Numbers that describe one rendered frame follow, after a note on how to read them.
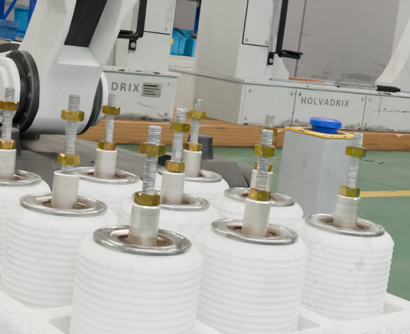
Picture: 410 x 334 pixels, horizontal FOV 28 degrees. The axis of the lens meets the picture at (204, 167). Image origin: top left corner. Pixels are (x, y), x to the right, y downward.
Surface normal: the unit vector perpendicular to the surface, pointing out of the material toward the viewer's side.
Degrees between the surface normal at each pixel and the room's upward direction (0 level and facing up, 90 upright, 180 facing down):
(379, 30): 90
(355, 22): 90
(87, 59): 30
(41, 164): 45
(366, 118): 90
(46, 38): 90
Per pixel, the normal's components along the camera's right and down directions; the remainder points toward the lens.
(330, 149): 0.63, 0.19
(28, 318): 0.12, -0.98
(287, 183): -0.76, 0.00
